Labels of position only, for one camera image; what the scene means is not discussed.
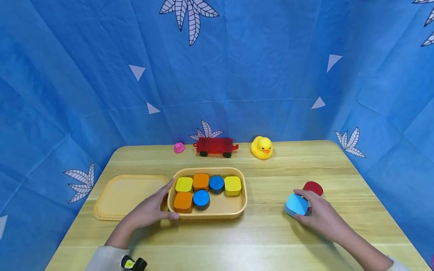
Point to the red toy wagon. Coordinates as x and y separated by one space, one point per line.
214 145

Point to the beige plastic box lid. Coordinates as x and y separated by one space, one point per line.
125 195

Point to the person's right forearm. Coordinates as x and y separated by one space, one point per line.
364 250

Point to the person's right fingers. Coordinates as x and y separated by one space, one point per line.
305 194

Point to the person's left thumb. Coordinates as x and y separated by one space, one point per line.
166 215

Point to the yellow rubber duck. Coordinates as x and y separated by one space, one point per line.
260 148

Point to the beige plastic box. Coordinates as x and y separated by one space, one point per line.
225 206

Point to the small pink toy duck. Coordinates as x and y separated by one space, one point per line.
178 148

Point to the blue round block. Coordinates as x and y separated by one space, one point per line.
201 197
216 183

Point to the red round block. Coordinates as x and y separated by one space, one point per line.
313 187

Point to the black wrist band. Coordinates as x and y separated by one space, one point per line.
134 263

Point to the person's right thumb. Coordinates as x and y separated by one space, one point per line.
301 219

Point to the orange square block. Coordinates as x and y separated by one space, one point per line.
183 201
201 181

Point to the person's right hand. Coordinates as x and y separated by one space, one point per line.
322 214

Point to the yellow square block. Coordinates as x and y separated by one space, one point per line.
232 184
183 184

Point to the person's left hand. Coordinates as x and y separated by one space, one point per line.
147 210

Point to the person's left fingers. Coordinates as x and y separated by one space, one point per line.
164 192

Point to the light blue block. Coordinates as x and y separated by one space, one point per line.
296 204

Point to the person's left forearm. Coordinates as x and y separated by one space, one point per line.
115 246

